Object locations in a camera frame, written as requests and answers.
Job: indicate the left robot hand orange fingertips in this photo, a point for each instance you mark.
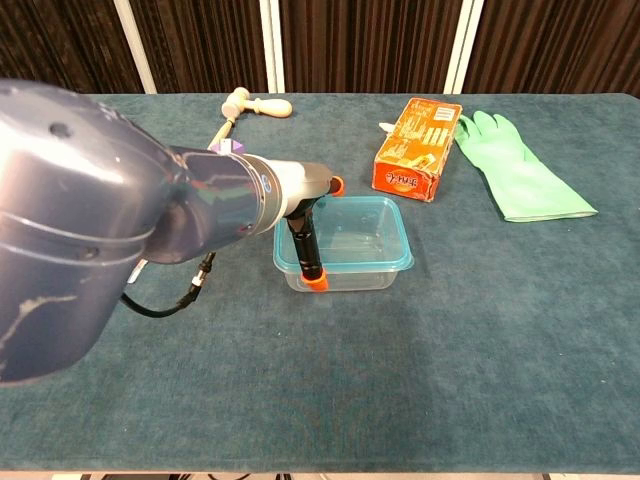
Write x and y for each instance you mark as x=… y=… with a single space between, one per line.
x=305 y=182

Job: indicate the purple foam cube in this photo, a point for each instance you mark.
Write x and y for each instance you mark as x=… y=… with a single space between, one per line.
x=238 y=148

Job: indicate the white partition post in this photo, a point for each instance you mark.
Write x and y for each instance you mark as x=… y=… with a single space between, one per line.
x=462 y=50
x=135 y=50
x=272 y=50

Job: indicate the orange cardboard carton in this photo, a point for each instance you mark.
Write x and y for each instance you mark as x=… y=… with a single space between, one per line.
x=415 y=150

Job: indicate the green rubber glove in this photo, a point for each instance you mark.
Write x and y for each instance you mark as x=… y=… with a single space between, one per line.
x=520 y=175

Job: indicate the blue translucent plastic lid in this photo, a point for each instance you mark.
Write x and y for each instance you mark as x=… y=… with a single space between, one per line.
x=365 y=225

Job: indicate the small white object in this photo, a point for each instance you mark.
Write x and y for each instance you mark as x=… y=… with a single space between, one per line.
x=386 y=127

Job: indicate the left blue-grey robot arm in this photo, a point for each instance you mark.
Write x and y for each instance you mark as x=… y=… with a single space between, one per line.
x=75 y=225

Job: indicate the wooden massage hammer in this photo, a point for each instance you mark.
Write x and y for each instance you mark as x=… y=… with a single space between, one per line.
x=260 y=106

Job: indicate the teal table cloth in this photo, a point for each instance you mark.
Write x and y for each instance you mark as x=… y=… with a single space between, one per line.
x=350 y=375

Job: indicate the clear plastic container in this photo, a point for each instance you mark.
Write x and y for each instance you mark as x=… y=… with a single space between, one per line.
x=360 y=281

